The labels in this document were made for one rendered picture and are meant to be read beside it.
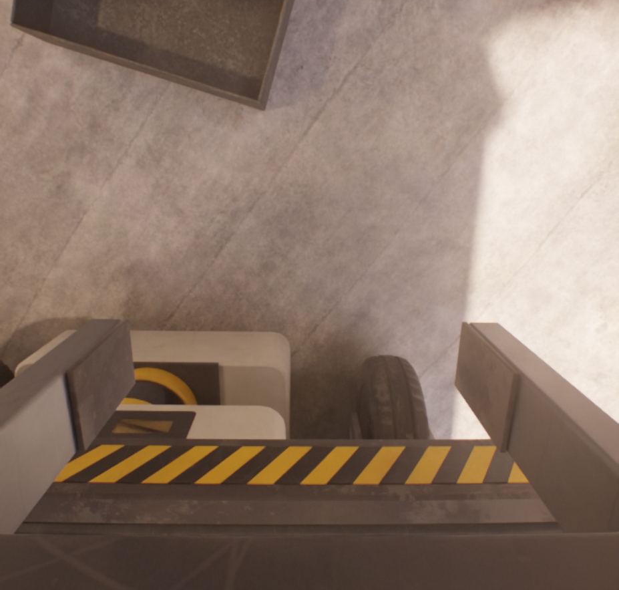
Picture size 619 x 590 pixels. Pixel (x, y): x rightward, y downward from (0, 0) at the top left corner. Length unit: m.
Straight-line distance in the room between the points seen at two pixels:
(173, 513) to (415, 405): 0.25
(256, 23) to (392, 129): 0.18
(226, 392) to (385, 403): 0.15
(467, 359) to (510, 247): 0.41
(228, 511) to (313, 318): 0.33
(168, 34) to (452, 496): 0.48
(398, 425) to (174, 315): 0.30
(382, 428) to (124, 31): 0.48
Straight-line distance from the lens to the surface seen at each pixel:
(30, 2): 0.55
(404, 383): 0.44
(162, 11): 0.54
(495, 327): 0.16
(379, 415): 0.43
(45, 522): 0.29
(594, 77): 0.60
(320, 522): 0.25
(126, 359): 0.17
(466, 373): 0.16
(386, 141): 0.51
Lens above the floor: 0.50
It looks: 74 degrees down
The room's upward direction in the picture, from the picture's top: 176 degrees clockwise
